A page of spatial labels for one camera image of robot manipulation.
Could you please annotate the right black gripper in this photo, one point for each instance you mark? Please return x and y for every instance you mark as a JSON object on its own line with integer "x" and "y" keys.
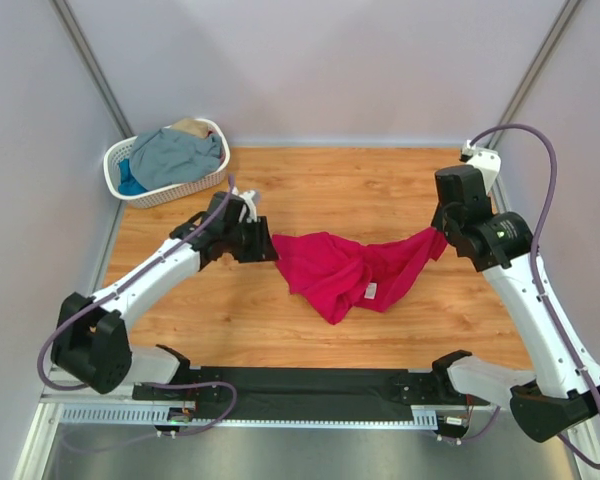
{"x": 443, "y": 220}

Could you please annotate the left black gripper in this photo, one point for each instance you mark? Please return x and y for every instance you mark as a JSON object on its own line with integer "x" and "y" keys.
{"x": 258, "y": 240}

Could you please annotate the red t shirt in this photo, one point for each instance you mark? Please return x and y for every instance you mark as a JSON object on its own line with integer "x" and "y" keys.
{"x": 335, "y": 274}

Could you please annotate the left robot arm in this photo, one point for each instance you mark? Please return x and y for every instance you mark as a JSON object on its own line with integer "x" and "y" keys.
{"x": 92, "y": 344}

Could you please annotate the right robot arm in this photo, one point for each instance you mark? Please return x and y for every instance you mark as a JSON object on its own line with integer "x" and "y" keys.
{"x": 553, "y": 396}

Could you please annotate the grey blue shirt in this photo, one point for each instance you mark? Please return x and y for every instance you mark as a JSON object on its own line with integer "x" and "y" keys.
{"x": 165, "y": 157}

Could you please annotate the beige garment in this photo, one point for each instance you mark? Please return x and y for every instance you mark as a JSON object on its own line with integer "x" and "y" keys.
{"x": 192, "y": 126}

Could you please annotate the bright blue garment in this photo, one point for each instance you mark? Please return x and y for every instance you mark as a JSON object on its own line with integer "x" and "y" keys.
{"x": 128, "y": 185}

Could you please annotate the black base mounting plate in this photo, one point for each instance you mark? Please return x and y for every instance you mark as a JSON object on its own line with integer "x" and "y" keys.
{"x": 359, "y": 393}

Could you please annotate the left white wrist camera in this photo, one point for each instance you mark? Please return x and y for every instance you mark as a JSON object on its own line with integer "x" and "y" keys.
{"x": 250, "y": 198}

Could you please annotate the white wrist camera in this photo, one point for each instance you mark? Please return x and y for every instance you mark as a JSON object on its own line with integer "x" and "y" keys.
{"x": 250, "y": 198}
{"x": 487, "y": 161}

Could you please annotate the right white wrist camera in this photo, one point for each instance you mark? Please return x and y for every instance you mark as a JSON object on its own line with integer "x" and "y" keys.
{"x": 487, "y": 161}

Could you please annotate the slotted grey cable duct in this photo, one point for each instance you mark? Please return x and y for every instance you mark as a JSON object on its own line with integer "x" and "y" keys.
{"x": 417, "y": 419}

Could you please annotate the right aluminium corner post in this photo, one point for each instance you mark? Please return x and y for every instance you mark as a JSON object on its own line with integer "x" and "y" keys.
{"x": 566, "y": 15}

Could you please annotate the aluminium corner post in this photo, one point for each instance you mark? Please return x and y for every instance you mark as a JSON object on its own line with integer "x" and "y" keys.
{"x": 81, "y": 44}
{"x": 566, "y": 15}

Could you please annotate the aluminium frame rail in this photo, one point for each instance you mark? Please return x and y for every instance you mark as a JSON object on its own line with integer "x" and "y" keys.
{"x": 42, "y": 453}

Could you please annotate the left aluminium corner post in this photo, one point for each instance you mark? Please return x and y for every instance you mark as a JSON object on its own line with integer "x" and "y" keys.
{"x": 81, "y": 44}

